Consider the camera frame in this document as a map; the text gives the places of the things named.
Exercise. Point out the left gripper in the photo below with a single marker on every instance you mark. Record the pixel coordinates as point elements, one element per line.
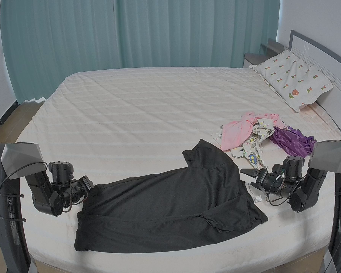
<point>85,186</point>

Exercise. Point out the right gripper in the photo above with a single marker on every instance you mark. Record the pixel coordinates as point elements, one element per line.
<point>271,182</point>

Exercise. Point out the black T-shirt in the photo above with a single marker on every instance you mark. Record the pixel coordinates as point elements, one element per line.
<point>164,203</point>

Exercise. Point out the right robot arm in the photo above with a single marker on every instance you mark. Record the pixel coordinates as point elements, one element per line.
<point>309,189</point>

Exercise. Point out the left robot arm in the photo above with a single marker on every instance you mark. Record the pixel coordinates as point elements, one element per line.
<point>42,186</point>

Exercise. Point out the white printed garment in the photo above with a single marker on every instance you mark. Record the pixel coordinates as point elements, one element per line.
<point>253,149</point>

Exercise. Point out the purple garment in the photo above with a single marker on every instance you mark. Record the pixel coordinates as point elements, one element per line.
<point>287,141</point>

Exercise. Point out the pink garment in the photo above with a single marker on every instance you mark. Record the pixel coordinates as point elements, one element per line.
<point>235,132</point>

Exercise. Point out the bed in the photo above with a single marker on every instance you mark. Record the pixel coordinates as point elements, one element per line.
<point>145,109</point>

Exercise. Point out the white printed pillow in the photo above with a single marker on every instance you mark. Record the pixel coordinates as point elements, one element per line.
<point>292,75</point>

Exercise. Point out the grey bedside table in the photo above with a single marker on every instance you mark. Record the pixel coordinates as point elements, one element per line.
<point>253,58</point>

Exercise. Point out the blue-green curtain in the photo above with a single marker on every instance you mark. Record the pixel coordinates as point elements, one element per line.
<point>74,24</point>

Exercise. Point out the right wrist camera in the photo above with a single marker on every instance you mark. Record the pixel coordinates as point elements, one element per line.
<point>278,169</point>

